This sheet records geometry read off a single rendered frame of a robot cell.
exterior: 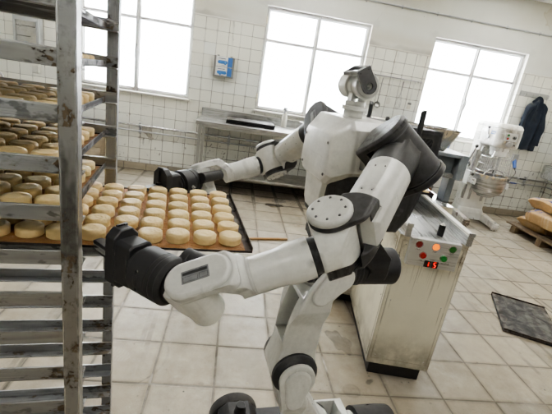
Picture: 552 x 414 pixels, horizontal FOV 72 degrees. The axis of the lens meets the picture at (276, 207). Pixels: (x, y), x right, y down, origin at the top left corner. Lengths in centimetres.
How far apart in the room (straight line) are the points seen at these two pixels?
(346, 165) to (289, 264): 37
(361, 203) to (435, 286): 148
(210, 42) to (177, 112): 100
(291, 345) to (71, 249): 69
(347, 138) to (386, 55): 486
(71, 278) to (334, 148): 62
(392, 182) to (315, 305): 50
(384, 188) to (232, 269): 30
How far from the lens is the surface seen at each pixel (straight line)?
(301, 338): 120
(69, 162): 74
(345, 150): 91
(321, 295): 108
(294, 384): 124
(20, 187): 92
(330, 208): 63
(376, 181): 70
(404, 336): 221
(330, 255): 62
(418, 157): 82
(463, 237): 204
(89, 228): 86
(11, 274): 138
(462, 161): 267
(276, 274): 61
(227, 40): 540
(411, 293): 208
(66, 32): 71
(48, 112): 76
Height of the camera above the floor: 142
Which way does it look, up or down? 18 degrees down
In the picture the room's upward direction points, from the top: 9 degrees clockwise
